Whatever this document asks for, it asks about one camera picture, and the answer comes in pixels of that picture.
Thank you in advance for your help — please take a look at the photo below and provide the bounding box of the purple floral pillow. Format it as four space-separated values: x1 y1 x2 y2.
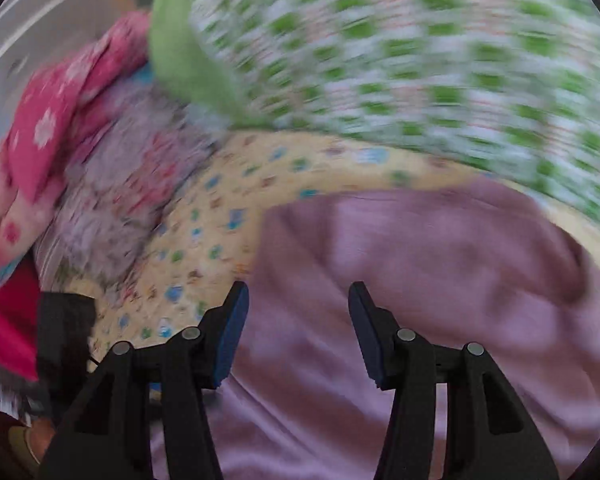
32 80 231 291

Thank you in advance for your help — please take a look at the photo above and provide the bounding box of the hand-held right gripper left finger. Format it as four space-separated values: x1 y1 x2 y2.
40 281 250 480

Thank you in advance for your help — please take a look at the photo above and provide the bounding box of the red cloth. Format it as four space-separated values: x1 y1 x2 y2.
0 260 42 381

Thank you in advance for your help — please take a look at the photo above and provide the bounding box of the green checkered quilt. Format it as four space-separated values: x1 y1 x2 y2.
149 0 600 233

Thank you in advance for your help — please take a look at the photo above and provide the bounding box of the purple knit sweater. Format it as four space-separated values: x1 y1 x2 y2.
150 177 600 480

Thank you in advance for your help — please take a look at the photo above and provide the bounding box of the yellow bear-print bed sheet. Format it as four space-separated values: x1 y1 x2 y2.
87 130 600 401

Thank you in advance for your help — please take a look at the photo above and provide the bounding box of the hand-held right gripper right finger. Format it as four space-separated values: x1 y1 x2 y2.
348 281 561 480

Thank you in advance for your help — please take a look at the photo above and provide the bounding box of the pink floral quilt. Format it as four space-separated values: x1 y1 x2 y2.
0 10 153 301

